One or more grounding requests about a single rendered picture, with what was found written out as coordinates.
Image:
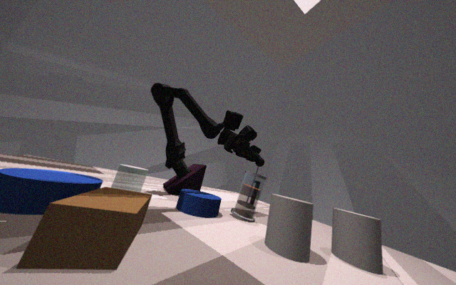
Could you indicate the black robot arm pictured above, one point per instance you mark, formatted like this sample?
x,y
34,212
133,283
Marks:
x,y
175,150

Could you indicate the glass coffee press with plunger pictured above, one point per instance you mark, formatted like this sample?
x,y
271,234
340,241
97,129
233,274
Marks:
x,y
249,194

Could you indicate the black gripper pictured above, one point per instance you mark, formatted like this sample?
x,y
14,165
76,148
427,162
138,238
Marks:
x,y
241,148

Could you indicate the brown block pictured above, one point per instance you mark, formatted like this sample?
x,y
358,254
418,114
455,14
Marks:
x,y
93,230

